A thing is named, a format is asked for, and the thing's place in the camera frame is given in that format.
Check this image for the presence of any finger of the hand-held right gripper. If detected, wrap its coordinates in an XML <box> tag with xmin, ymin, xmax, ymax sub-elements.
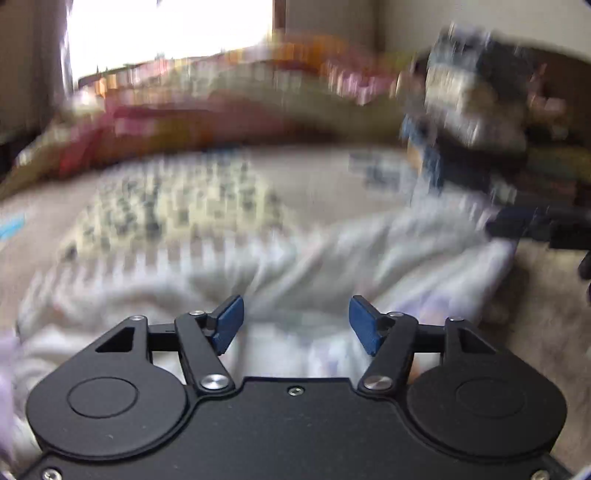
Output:
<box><xmin>485</xmin><ymin>205</ymin><xmax>555</xmax><ymax>241</ymax></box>

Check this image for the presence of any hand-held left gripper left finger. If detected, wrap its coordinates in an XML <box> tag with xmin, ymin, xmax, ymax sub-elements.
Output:
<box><xmin>85</xmin><ymin>295</ymin><xmax>245</xmax><ymax>396</ymax></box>

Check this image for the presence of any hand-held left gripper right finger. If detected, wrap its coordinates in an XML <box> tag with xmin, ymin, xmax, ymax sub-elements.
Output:
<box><xmin>349</xmin><ymin>295</ymin><xmax>502</xmax><ymax>396</ymax></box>

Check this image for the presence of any white garment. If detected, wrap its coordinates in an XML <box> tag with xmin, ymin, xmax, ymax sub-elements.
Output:
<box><xmin>0</xmin><ymin>189</ymin><xmax>515</xmax><ymax>468</ymax></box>

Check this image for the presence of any stack of folded clothes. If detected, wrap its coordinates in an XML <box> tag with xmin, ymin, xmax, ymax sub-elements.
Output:
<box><xmin>399</xmin><ymin>23</ymin><xmax>578</xmax><ymax>208</ymax></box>

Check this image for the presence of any cartoon printed blanket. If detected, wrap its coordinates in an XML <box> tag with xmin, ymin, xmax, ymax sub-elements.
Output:
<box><xmin>0</xmin><ymin>143</ymin><xmax>591</xmax><ymax>462</ymax></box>

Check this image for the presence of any dark wooden headboard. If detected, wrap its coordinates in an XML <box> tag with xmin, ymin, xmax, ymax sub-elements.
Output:
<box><xmin>508</xmin><ymin>41</ymin><xmax>591</xmax><ymax>139</ymax></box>

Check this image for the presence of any floral pink quilt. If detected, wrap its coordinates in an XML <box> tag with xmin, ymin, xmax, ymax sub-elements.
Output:
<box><xmin>0</xmin><ymin>32</ymin><xmax>416</xmax><ymax>195</ymax></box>

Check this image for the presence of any bright window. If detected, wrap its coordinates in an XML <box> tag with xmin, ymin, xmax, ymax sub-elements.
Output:
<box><xmin>65</xmin><ymin>0</ymin><xmax>278</xmax><ymax>80</ymax></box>

